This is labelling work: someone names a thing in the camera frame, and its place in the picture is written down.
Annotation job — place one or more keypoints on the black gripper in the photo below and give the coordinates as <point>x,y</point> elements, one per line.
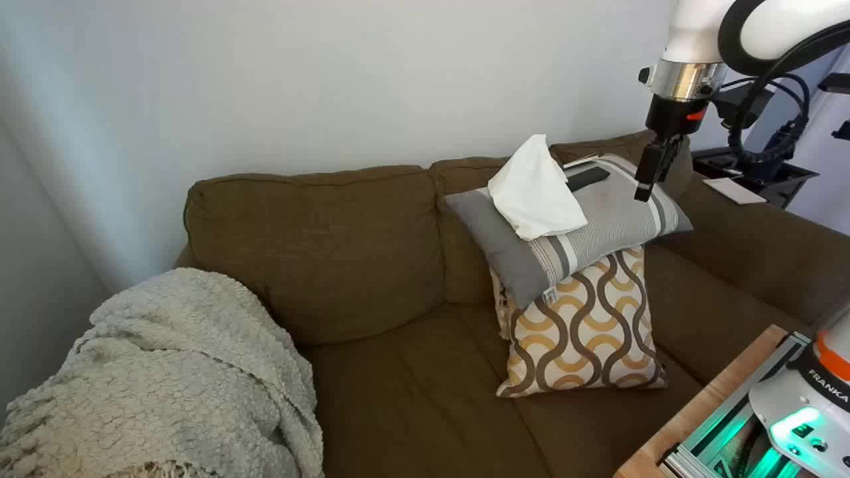
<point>674,117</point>

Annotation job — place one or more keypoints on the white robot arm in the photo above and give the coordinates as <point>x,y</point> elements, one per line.
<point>700,27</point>

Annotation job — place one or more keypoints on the grey striped pillow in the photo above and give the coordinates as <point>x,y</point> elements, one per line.
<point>533,257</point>

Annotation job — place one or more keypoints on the wave patterned pillow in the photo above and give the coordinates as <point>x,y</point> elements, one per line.
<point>586,336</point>

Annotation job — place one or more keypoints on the black remote control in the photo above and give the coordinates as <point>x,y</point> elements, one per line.
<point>586,178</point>

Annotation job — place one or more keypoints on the white flat paper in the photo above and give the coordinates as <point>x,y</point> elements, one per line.
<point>733,189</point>

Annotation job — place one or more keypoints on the black equipment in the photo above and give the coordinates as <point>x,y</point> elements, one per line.
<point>761,174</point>

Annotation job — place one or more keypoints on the white cloth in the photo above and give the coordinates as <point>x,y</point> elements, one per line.
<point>534,189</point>

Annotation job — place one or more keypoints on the white cabinet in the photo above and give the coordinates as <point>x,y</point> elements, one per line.
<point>828,176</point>

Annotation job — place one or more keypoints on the wooden side table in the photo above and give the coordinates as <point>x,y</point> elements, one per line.
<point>700,408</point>

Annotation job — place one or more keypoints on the brown fabric sofa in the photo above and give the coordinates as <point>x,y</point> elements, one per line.
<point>354,247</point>

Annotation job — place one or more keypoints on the grey knitted blanket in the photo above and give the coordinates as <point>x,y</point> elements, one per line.
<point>176,372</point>

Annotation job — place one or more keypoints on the aluminium frame rail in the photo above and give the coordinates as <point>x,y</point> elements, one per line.
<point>752,382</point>

